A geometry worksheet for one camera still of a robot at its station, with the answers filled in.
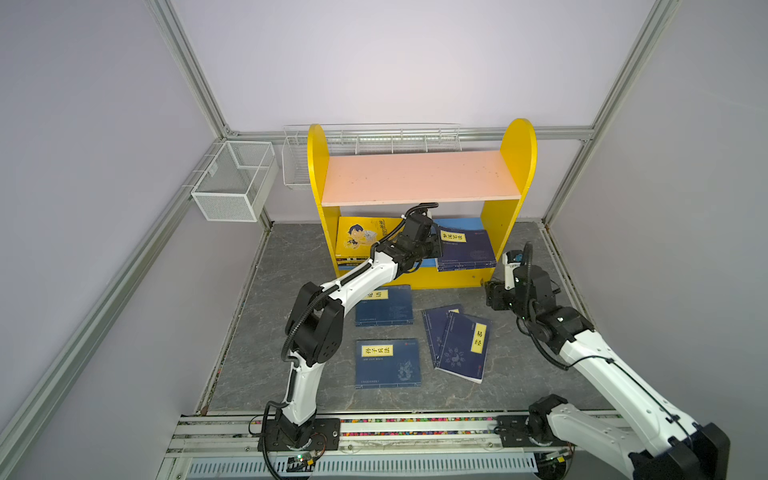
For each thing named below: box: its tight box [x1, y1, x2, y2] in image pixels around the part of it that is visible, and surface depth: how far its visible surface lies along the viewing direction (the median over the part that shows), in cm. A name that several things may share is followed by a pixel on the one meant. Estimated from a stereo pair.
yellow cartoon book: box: [336, 216, 404, 269], surface depth 92 cm
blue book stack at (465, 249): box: [438, 225, 497, 272], surface depth 93 cm
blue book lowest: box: [421, 304, 462, 368], surface depth 93 cm
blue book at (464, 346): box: [435, 311, 491, 384], surface depth 88 cm
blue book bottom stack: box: [355, 338, 422, 389], surface depth 86 cm
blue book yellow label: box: [355, 285, 414, 327], surface depth 98 cm
